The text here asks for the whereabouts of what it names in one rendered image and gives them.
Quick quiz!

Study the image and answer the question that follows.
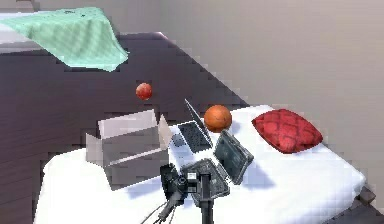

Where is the grey open cardboard box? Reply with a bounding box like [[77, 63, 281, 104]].
[[85, 108, 173, 192]]

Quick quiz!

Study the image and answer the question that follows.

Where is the small red ball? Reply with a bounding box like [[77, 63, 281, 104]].
[[135, 82, 154, 101]]

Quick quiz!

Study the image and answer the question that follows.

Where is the white bed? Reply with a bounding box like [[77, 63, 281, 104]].
[[33, 104, 384, 224]]

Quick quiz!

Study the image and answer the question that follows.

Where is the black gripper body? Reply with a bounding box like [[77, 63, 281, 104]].
[[157, 162, 189, 223]]

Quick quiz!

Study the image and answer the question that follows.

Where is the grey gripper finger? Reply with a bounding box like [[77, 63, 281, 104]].
[[167, 207, 178, 224], [140, 202, 168, 224]]

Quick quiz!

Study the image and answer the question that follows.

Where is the orange basketball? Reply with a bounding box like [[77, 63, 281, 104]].
[[203, 104, 233, 133]]

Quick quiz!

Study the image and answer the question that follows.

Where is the red quilted pillow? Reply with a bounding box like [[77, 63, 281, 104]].
[[251, 108, 324, 155]]

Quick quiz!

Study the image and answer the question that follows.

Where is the mint green cloth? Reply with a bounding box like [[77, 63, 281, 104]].
[[0, 6, 130, 73]]

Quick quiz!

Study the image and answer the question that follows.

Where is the silver open laptop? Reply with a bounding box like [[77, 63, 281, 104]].
[[171, 98, 214, 155]]

